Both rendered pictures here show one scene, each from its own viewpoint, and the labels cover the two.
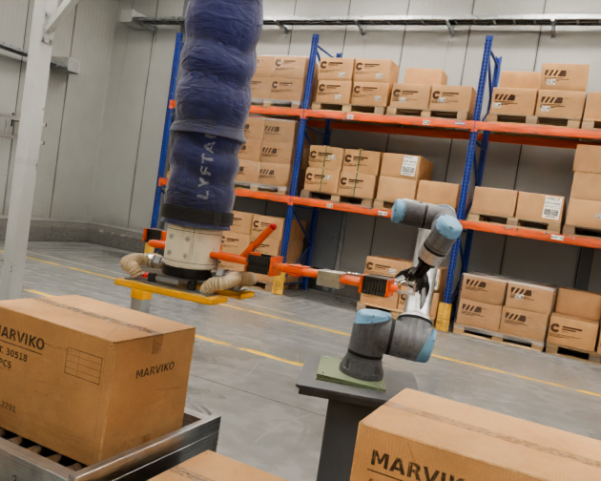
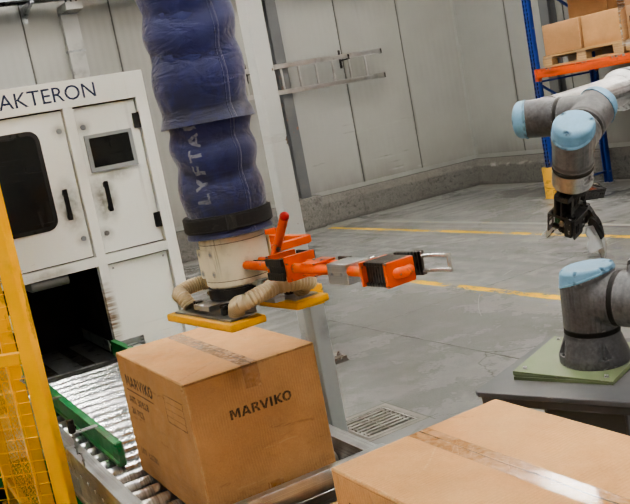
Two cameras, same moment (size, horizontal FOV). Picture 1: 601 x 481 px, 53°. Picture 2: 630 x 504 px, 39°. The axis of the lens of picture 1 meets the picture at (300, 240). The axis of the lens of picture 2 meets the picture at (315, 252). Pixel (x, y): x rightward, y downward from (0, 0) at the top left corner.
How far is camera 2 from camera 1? 1.14 m
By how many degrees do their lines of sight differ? 36
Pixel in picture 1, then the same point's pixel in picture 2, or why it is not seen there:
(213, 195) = (215, 196)
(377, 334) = (587, 300)
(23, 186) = (278, 170)
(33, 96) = (256, 59)
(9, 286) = not seen: hidden behind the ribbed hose
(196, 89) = (157, 79)
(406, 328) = not seen: outside the picture
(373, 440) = (345, 491)
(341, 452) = not seen: hidden behind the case
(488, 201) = not seen: outside the picture
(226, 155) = (218, 142)
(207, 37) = (149, 13)
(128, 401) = (229, 446)
